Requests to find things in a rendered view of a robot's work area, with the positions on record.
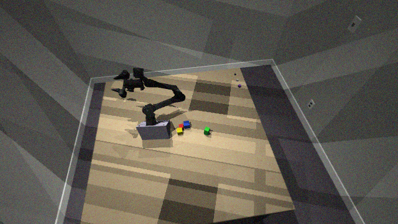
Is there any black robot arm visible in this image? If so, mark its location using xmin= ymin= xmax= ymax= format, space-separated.
xmin=133 ymin=68 xmax=185 ymax=126

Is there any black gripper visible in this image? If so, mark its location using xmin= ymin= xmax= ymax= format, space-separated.
xmin=111 ymin=70 xmax=134 ymax=98

